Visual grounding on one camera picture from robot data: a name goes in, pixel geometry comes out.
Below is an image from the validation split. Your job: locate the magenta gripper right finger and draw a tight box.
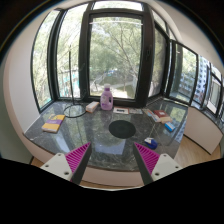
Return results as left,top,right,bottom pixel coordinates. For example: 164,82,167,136
132,141,183,186

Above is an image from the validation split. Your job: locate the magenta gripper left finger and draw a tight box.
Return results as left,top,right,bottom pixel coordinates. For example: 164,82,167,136
40,142,93,186

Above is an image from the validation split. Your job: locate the blue and white mouse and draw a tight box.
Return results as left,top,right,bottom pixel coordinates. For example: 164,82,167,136
145,137,158,149

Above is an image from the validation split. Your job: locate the round black mouse pad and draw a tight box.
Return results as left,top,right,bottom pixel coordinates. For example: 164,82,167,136
109,120,136,139

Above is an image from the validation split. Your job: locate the small blue box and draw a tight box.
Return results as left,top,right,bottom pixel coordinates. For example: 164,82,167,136
165,122,175,132

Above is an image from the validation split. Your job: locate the colourful thin booklet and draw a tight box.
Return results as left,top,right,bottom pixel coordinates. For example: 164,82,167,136
143,109,161,123

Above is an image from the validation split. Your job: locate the yellow and purple book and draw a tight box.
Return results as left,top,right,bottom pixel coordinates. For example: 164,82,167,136
42,115,65,133

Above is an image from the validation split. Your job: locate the red book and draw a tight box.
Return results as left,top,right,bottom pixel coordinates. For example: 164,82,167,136
154,110,172,123

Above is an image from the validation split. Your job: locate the grey flat card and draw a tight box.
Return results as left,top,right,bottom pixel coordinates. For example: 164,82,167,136
129,108,143,114

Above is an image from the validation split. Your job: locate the beige rectangular box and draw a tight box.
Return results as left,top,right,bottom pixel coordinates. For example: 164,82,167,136
86,101,99,113

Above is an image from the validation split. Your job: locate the flat pamphlet with black stripe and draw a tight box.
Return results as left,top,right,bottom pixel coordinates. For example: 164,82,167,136
113,107,129,115

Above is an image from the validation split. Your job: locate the purple detergent bottle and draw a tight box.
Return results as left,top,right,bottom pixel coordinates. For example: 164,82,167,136
100,84,113,110

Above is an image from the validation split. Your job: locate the black framed bay window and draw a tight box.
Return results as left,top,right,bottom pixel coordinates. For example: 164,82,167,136
31,0,224,117

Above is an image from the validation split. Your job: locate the black wire stand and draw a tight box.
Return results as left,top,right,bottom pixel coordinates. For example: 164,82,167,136
62,45,88,119

